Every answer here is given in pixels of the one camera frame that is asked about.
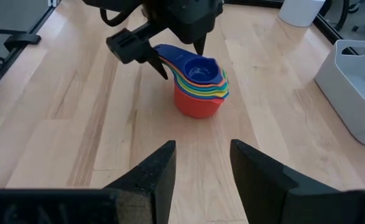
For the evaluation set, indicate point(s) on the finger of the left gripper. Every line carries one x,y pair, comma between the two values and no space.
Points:
132,46
202,46

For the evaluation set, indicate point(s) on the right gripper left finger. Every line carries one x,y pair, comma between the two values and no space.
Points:
76,207

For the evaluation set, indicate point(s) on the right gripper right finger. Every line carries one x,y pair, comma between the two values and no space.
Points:
294,202

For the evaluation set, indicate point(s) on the indigo measuring cup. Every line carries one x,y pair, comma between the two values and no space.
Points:
176,57

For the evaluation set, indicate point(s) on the yellow measuring cup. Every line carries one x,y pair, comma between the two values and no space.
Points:
201,92

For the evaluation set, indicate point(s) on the blue measuring cup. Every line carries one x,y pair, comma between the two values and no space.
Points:
226,96

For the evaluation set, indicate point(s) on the red measuring cup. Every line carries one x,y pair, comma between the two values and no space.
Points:
194,107

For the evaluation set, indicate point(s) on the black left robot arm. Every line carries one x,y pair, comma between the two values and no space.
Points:
113,3

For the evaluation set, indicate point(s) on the grey plastic basket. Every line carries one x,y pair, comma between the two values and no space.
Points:
340,81

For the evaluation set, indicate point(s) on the white plant pot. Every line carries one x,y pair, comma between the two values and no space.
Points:
300,12

